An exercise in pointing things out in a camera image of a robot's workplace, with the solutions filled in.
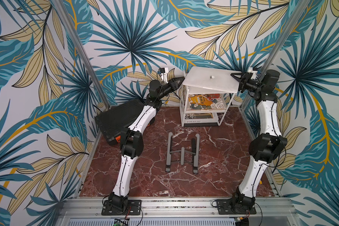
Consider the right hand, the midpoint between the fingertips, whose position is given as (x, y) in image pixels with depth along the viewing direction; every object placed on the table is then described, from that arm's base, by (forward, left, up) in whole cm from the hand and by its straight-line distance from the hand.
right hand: (215, 76), depth 77 cm
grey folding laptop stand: (-28, +18, -37) cm, 50 cm away
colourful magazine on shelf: (+2, +1, -21) cm, 21 cm away
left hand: (+2, +16, -2) cm, 17 cm away
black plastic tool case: (-2, +67, -34) cm, 75 cm away
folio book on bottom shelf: (+1, +2, -38) cm, 38 cm away
